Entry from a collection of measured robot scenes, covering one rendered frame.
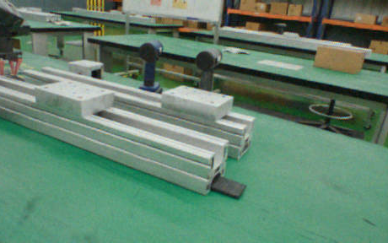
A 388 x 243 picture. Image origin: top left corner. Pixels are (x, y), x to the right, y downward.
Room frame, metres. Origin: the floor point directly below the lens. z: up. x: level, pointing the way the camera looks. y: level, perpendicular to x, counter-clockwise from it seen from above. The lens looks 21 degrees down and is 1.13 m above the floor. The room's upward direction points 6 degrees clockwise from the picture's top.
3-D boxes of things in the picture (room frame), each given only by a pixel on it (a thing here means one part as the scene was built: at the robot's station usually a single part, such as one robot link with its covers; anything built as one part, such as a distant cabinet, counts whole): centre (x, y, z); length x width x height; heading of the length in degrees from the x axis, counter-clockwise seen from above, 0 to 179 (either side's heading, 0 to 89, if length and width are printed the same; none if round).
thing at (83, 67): (1.21, 0.44, 0.83); 0.11 x 0.10 x 0.10; 158
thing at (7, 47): (1.17, 0.73, 0.92); 0.10 x 0.07 x 0.07; 154
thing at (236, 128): (0.91, 0.21, 0.82); 0.80 x 0.10 x 0.09; 64
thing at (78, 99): (0.74, 0.30, 0.87); 0.16 x 0.11 x 0.07; 64
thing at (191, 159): (0.74, 0.30, 0.82); 0.80 x 0.10 x 0.09; 64
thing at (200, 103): (0.80, -0.01, 0.87); 0.16 x 0.11 x 0.07; 64
